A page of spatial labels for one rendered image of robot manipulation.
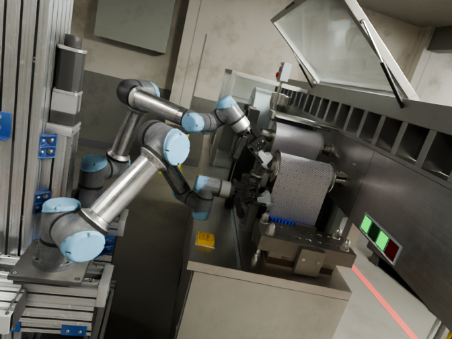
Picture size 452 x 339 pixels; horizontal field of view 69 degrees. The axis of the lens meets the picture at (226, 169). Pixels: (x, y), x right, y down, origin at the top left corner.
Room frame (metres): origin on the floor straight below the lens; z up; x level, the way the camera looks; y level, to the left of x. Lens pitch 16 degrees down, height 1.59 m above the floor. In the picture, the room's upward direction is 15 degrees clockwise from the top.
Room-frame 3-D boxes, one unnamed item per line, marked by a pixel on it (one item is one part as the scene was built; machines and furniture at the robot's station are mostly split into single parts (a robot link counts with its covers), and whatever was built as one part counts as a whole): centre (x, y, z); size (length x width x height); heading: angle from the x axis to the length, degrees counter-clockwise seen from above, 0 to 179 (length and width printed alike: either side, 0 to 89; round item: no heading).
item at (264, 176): (1.44, -0.16, 1.05); 0.06 x 0.05 x 0.31; 97
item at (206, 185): (1.32, 0.06, 1.11); 0.11 x 0.08 x 0.09; 97
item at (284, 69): (1.96, -0.17, 1.66); 0.07 x 0.07 x 0.10; 13
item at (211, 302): (2.35, -0.15, 0.43); 2.52 x 0.64 x 0.86; 7
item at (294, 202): (1.37, -0.34, 1.11); 0.23 x 0.01 x 0.18; 97
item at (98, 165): (1.47, 0.62, 0.98); 0.13 x 0.12 x 0.14; 157
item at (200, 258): (2.35, -0.13, 0.88); 2.52 x 0.66 x 0.04; 7
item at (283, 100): (2.14, -0.23, 1.50); 0.14 x 0.14 x 0.06
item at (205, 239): (1.23, 0.01, 0.91); 0.07 x 0.07 x 0.02; 7
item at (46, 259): (0.98, 0.50, 0.87); 0.15 x 0.15 x 0.10
